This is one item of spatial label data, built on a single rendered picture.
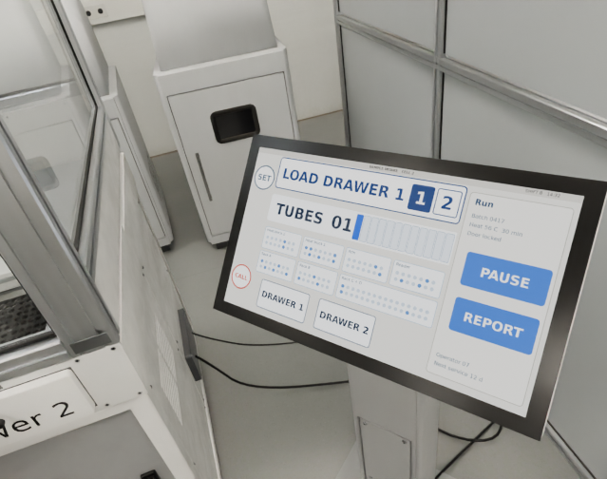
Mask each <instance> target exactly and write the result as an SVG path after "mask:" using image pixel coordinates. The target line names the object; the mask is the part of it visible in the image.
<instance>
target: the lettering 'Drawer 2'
mask: <svg viewBox="0 0 607 479"><path fill-rule="evenodd" d="M60 404H64V405H65V406H66V407H65V409H64V410H63V412H62V414H61V415H60V417H61V418H62V417H64V416H67V415H70V414H73V413H75V412H70V413H67V414H65V412H66V410H67V408H68V404H67V403H66V402H59V403H56V404H54V405H53V406H52V408H54V407H55V406H57V405H60ZM38 415H41V414H40V413H38V414H36V415H35V416H34V417H33V416H31V417H30V418H31V419H32V420H33V421H34V422H35V424H36V425H37V426H40V424H39V422H38V421H37V420H36V416H38ZM20 422H23V423H25V424H23V425H20V426H18V427H15V424H17V423H20ZM27 424H28V422H27V421H24V420H20V421H16V422H14V423H13V424H12V428H13V429H14V430H15V431H27V430H29V429H31V427H29V428H27V429H24V430H18V429H17V428H20V427H23V426H26V425H27ZM3 431H4V434H3V433H2V432H0V435H2V436H4V437H9V435H8V432H7V430H6V427H4V428H3Z"/></svg>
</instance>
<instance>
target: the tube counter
mask: <svg viewBox="0 0 607 479"><path fill-rule="evenodd" d="M327 235H329V236H333V237H337V238H340V239H344V240H351V241H355V242H359V243H363V244H367V245H370V246H373V247H377V248H381V249H385V250H389V251H392V252H396V253H400V254H404V255H408V256H412V257H416V258H419V259H426V260H430V261H434V262H438V263H442V264H445V265H449V263H450V259H451V255H452V251H453V247H454V243H455V239H456V236H457V233H455V232H450V231H446V230H442V229H437V228H432V227H428V226H424V225H419V224H415V223H410V222H405V221H401V220H393V219H389V218H384V217H379V216H375V215H371V214H366V213H361V212H357V211H352V210H348V209H344V208H339V207H333V210H332V218H331V222H330V226H329V230H328V234H327Z"/></svg>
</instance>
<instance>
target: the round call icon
mask: <svg viewBox="0 0 607 479"><path fill-rule="evenodd" d="M254 268H255V267H253V266H250V265H247V264H244V263H241V262H238V261H235V260H234V265H233V269H232V273H231V277H230V281H229V286H231V287H234V288H237V289H239V290H241V291H244V292H247V293H249V289H250V284H251V280H252V276H253V272H254Z"/></svg>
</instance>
